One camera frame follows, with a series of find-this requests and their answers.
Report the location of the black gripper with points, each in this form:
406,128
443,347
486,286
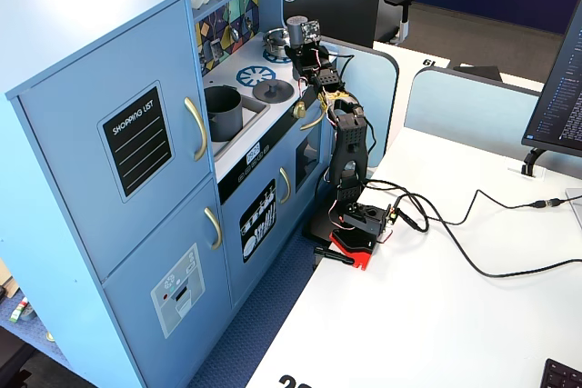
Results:
304,57

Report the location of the gray salt shaker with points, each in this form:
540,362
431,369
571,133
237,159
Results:
294,31

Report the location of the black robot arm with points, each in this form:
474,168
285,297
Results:
350,133

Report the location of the red and black robot base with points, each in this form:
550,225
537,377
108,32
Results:
352,247

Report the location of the shiny metal pot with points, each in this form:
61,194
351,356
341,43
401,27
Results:
275,42

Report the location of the dark gray pot lid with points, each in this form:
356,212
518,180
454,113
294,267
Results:
273,92

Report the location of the gold oven knob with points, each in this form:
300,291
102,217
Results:
299,110

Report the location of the black Dell monitor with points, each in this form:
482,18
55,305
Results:
345,6

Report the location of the rounded light blue desk divider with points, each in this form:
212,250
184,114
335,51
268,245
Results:
377,88

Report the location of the dark gray pot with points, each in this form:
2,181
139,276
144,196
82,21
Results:
225,124

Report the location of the wide light blue desk divider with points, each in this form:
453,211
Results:
454,106

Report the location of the black flat panel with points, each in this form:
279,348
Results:
316,226

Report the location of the blue toy kitchen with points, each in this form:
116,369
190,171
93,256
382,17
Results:
113,65

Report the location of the black table clamp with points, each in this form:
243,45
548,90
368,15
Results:
332,255

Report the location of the black monitor stand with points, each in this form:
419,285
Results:
529,162

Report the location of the monitor showing code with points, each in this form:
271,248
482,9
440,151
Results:
564,88

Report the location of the silver laptop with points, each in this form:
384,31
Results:
576,206

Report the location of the brown cardboard box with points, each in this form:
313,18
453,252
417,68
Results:
7,283

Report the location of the gray tape roll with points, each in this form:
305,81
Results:
29,314

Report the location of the striped small box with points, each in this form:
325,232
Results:
18,311

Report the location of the black keyboard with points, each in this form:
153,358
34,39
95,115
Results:
564,376

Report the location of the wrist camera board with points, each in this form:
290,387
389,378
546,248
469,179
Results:
311,30

